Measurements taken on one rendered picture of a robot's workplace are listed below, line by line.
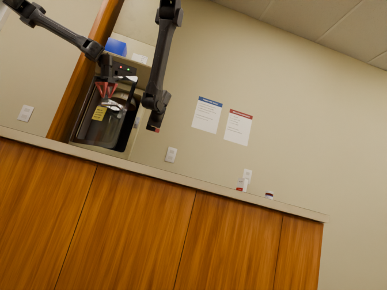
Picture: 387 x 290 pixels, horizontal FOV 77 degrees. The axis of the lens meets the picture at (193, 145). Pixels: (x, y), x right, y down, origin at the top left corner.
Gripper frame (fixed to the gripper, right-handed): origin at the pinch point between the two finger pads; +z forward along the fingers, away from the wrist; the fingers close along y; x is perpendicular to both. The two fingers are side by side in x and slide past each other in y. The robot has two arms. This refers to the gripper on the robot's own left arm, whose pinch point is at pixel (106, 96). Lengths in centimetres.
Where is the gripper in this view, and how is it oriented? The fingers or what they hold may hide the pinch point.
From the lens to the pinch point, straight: 131.1
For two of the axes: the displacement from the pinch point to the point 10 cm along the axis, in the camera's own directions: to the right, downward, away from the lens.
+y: -4.4, 1.1, -8.9
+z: -0.6, 9.9, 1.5
